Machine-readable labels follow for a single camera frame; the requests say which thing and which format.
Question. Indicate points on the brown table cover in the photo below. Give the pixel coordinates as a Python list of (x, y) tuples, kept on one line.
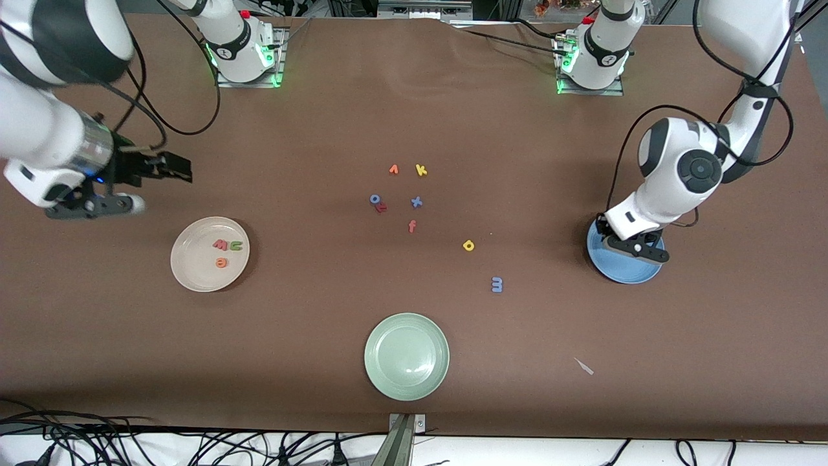
[(414, 116)]

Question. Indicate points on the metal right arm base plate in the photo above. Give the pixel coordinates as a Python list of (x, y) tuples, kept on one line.
[(249, 81)]

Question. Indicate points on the aluminium frame profile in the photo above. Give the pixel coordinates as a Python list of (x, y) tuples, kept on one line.
[(799, 35)]

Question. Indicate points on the blue foam letter m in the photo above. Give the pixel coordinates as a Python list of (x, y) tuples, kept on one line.
[(497, 285)]

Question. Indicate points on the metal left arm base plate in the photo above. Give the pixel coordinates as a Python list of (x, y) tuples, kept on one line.
[(592, 92)]

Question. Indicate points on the blue round plate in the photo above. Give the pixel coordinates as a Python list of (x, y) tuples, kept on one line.
[(624, 272)]

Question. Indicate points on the grey metal rail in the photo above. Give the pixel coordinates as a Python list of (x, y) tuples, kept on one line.
[(424, 8)]

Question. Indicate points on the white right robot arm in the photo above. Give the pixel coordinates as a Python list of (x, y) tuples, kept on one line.
[(39, 123)]

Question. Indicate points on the pale green round plate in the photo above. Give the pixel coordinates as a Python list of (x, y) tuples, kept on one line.
[(406, 357)]

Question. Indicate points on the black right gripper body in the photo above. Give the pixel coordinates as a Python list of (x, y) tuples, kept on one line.
[(131, 166)]

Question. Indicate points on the white paper scrap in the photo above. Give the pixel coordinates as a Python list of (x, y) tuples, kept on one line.
[(584, 366)]

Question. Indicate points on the beige round plate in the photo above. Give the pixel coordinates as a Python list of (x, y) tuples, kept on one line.
[(194, 265)]

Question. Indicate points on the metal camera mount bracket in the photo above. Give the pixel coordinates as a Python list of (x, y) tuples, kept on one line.
[(404, 424)]

